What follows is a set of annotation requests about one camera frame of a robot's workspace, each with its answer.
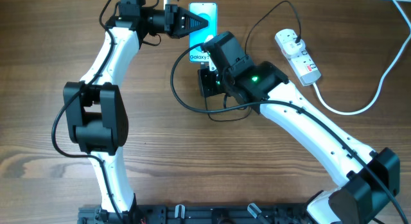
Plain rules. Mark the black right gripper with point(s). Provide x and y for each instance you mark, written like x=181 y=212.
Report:
x=208 y=89

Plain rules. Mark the white charger plug adapter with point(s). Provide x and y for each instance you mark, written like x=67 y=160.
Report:
x=292 y=48

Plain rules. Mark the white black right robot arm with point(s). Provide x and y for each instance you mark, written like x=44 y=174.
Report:
x=366 y=180

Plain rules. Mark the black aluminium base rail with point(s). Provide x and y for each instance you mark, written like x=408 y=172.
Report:
x=161 y=214

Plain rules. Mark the Samsung Galaxy smartphone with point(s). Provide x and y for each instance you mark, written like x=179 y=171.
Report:
x=209 y=12

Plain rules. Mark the white power strip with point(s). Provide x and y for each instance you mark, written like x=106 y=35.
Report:
x=302 y=64

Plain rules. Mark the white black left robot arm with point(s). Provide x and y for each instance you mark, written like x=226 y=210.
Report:
x=96 y=117

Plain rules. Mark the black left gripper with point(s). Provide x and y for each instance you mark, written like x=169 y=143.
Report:
x=175 y=21

